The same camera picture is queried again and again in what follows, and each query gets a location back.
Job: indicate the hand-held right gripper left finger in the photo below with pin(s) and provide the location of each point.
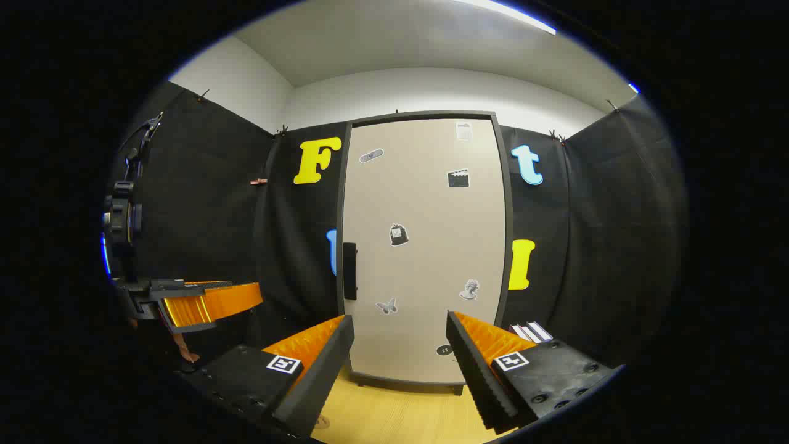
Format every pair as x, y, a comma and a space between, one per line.
320, 382

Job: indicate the ceiling light strip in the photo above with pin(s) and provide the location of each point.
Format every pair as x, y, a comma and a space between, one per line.
511, 13

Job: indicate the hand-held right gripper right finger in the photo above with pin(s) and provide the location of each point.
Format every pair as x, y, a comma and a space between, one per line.
474, 382

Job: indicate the white spine book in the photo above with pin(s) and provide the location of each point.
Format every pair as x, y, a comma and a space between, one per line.
530, 333

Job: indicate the black backdrop cloth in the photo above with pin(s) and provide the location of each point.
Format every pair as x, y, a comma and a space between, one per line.
203, 185

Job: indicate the dark gray cabinet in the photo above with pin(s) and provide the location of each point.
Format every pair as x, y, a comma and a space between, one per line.
339, 203

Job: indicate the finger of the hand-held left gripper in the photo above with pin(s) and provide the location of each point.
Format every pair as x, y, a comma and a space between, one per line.
175, 284
209, 305

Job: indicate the purple spine book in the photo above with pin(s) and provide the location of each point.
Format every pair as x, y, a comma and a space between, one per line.
540, 330

